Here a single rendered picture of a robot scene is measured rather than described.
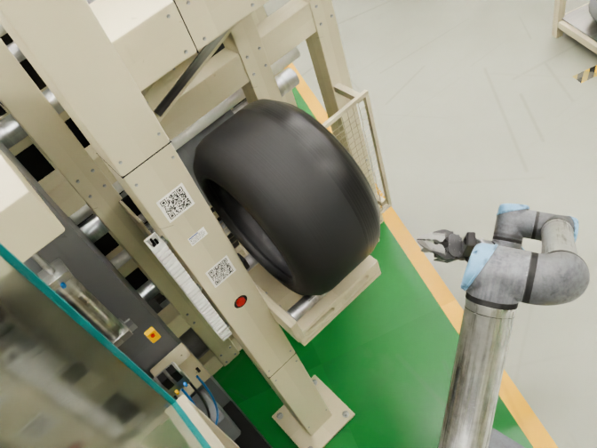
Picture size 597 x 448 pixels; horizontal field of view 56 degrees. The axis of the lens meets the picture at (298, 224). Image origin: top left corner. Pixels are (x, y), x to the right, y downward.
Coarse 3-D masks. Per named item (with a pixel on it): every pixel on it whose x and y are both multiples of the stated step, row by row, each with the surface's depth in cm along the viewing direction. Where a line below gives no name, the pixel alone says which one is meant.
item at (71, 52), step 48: (0, 0) 88; (48, 0) 93; (48, 48) 96; (96, 48) 102; (96, 96) 106; (96, 144) 113; (144, 144) 118; (144, 192) 124; (192, 192) 133; (240, 288) 161; (240, 336) 173; (288, 384) 206
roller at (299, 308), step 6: (324, 294) 178; (300, 300) 176; (306, 300) 175; (312, 300) 176; (318, 300) 177; (294, 306) 175; (300, 306) 175; (306, 306) 175; (312, 306) 176; (288, 312) 175; (294, 312) 174; (300, 312) 174; (294, 318) 174
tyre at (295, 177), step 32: (224, 128) 153; (256, 128) 147; (288, 128) 145; (320, 128) 147; (224, 160) 144; (256, 160) 141; (288, 160) 141; (320, 160) 142; (352, 160) 148; (224, 192) 187; (256, 192) 140; (288, 192) 139; (320, 192) 141; (352, 192) 145; (256, 224) 193; (288, 224) 139; (320, 224) 142; (352, 224) 147; (256, 256) 183; (288, 256) 146; (320, 256) 145; (352, 256) 153; (320, 288) 156
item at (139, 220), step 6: (126, 198) 186; (126, 204) 187; (132, 204) 189; (126, 210) 183; (132, 210) 190; (138, 210) 191; (132, 216) 180; (138, 216) 192; (138, 222) 180; (144, 222) 180; (144, 228) 179; (150, 228) 181; (144, 234) 196; (150, 234) 181
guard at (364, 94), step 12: (360, 96) 218; (348, 108) 216; (336, 120) 215; (372, 120) 230; (348, 132) 225; (372, 132) 234; (372, 144) 239; (384, 168) 251; (384, 180) 256; (384, 192) 264; (384, 204) 268; (216, 216) 199
